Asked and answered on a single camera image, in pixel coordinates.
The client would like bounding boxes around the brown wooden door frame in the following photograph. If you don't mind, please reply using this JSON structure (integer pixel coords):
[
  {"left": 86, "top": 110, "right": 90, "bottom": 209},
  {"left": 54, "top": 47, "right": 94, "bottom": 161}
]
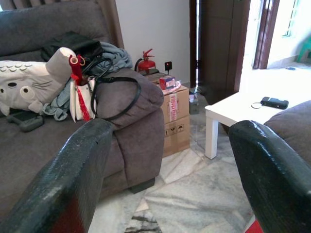
[{"left": 252, "top": 0, "right": 280, "bottom": 70}]

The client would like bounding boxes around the white side table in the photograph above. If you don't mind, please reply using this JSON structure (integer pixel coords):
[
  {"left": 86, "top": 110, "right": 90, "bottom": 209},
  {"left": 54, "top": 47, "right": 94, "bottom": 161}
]
[{"left": 205, "top": 90, "right": 311, "bottom": 160}]

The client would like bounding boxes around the cardboard box with handling symbols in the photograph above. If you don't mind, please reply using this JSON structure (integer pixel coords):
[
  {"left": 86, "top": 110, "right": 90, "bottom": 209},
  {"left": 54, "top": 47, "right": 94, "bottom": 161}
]
[{"left": 162, "top": 115, "right": 191, "bottom": 158}]

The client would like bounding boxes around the grey handheld game console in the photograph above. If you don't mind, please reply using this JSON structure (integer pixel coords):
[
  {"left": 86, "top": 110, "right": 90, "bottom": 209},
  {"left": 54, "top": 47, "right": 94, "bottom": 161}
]
[{"left": 6, "top": 110, "right": 45, "bottom": 133}]

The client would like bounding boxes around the small red blue box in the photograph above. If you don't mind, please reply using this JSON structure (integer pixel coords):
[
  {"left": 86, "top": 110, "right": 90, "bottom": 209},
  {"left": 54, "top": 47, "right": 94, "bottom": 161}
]
[{"left": 159, "top": 76, "right": 176, "bottom": 90}]

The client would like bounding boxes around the louvre glass window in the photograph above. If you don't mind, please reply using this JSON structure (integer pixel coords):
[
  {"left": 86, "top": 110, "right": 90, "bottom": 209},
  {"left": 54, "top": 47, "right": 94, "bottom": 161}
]
[{"left": 281, "top": 0, "right": 301, "bottom": 38}]

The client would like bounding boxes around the white grey Totoro plush pillow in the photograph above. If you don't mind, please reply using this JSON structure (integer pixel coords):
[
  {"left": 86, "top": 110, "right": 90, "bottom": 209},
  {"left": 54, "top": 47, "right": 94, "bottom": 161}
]
[{"left": 0, "top": 47, "right": 76, "bottom": 117}]

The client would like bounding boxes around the black key fob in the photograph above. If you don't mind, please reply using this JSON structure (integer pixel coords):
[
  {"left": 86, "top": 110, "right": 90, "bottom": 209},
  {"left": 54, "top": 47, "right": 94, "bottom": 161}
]
[{"left": 260, "top": 96, "right": 290, "bottom": 109}]

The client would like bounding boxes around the black leather handbag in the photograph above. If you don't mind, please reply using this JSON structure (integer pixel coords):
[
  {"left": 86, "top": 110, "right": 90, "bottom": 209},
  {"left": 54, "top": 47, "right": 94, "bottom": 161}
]
[{"left": 40, "top": 31, "right": 104, "bottom": 64}]

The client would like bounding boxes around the black shoulder strap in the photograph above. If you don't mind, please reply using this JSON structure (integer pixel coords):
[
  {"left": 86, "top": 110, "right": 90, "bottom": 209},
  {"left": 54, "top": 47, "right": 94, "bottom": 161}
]
[{"left": 81, "top": 57, "right": 142, "bottom": 121}]

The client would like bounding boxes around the green plastic chair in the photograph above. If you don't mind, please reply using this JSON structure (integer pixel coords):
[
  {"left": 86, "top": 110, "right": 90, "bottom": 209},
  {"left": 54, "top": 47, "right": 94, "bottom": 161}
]
[{"left": 297, "top": 33, "right": 311, "bottom": 63}]

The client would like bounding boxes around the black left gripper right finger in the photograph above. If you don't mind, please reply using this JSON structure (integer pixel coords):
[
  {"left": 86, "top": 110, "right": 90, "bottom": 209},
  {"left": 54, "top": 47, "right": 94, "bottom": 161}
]
[{"left": 228, "top": 120, "right": 311, "bottom": 233}]

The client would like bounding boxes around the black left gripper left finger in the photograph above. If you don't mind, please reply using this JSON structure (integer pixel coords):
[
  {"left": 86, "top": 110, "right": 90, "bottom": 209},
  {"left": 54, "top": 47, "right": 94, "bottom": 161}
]
[{"left": 0, "top": 118, "right": 114, "bottom": 233}]

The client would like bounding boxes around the dark grey three-seat sofa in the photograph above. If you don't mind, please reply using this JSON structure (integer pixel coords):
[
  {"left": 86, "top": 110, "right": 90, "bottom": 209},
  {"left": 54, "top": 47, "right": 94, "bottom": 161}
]
[{"left": 0, "top": 0, "right": 165, "bottom": 219}]

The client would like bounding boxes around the red pillow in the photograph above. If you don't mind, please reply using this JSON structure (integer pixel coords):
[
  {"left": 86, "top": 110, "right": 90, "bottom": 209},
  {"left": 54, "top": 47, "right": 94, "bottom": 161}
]
[{"left": 242, "top": 216, "right": 264, "bottom": 233}]

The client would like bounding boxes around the dark wooden door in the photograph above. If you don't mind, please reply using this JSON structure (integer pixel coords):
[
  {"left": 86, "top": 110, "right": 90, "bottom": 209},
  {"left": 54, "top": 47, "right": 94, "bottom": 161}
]
[{"left": 189, "top": 0, "right": 251, "bottom": 105}]

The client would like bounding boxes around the pink cloth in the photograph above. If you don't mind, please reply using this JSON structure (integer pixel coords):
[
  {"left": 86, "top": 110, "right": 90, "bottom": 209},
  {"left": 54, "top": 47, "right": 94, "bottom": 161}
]
[{"left": 162, "top": 81, "right": 183, "bottom": 96}]

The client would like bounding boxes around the white handbag with red tassel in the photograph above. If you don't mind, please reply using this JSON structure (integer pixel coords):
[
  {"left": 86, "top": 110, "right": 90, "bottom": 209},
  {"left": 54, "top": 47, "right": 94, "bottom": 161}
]
[{"left": 69, "top": 54, "right": 98, "bottom": 123}]

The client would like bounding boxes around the red fire extinguisher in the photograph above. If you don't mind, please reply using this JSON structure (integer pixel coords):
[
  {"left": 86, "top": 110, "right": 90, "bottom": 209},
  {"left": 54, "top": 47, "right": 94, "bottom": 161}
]
[{"left": 134, "top": 48, "right": 156, "bottom": 73}]

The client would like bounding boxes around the cardboard box with fragile tape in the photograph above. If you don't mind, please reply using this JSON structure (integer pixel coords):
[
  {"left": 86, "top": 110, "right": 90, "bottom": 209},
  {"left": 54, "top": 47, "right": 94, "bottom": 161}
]
[{"left": 155, "top": 82, "right": 190, "bottom": 123}]

